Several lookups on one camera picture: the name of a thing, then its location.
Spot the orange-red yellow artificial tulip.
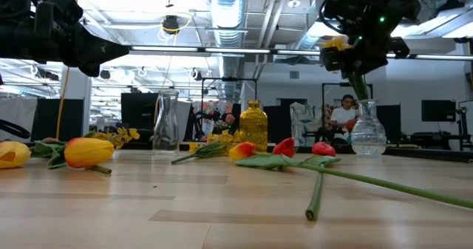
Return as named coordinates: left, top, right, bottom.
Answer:
left=228, top=141, right=473, bottom=210

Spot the black curved cable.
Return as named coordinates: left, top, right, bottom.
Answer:
left=0, top=118, right=32, bottom=140

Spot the black table edge frame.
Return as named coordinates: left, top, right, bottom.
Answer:
left=140, top=140, right=473, bottom=164

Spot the dark partition panel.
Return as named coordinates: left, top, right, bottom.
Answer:
left=31, top=98, right=84, bottom=142

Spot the silver ventilation duct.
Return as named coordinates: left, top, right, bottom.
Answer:
left=205, top=0, right=247, bottom=99

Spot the yellow-orange artificial tulip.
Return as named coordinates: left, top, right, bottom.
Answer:
left=64, top=137, right=115, bottom=175

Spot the white plastic bag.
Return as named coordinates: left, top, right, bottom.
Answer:
left=290, top=101, right=319, bottom=147

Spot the rig light bar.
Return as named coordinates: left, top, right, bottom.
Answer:
left=129, top=44, right=473, bottom=62

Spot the textured clear glass vase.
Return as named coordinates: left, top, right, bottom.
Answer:
left=350, top=98, right=388, bottom=157

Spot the black background rig frame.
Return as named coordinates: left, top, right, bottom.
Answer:
left=201, top=77, right=258, bottom=143
left=321, top=81, right=374, bottom=143

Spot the amber yellow glass vase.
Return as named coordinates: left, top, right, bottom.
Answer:
left=239, top=99, right=269, bottom=153

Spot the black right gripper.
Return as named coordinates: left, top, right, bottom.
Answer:
left=319, top=34, right=411, bottom=81

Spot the tall clear glass vase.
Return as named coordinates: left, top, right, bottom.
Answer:
left=152, top=89, right=181, bottom=154

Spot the person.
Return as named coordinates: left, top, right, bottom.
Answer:
left=330, top=93, right=359, bottom=143

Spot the black monitor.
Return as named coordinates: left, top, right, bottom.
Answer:
left=421, top=99, right=457, bottom=123
left=120, top=92, right=160, bottom=131

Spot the yellow hanging cable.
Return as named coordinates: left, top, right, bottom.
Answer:
left=55, top=0, right=81, bottom=141

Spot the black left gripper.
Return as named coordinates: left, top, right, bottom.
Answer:
left=33, top=0, right=130, bottom=78

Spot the black ceiling camera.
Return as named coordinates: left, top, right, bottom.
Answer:
left=162, top=15, right=181, bottom=35

